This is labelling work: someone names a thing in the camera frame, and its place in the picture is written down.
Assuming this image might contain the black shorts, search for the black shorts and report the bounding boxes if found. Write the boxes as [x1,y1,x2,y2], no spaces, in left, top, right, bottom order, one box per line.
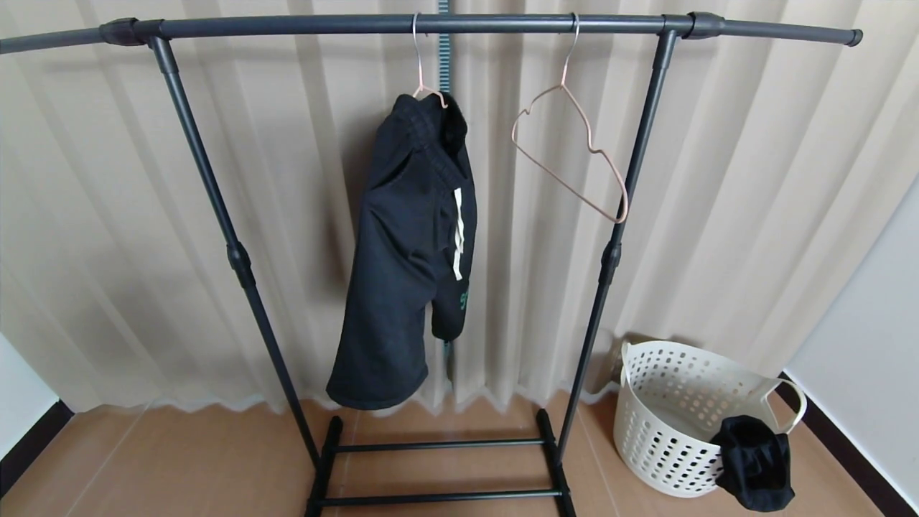
[326,91,479,412]

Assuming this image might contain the pink clothes hanger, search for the pink clothes hanger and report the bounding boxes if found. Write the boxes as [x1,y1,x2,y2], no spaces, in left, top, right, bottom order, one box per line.
[510,12,630,225]
[410,12,450,111]

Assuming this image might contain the black garment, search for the black garment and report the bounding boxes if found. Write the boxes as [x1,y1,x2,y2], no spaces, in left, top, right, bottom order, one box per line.
[709,414,797,513]

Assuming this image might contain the black clothes rack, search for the black clothes rack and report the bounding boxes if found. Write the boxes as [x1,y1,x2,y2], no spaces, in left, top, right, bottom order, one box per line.
[0,11,864,517]

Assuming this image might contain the white laundry basket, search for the white laundry basket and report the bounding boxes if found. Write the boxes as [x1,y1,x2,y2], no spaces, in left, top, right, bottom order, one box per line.
[612,340,808,500]

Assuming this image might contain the beige curtain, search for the beige curtain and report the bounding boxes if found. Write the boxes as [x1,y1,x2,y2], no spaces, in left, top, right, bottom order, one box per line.
[0,0,919,417]

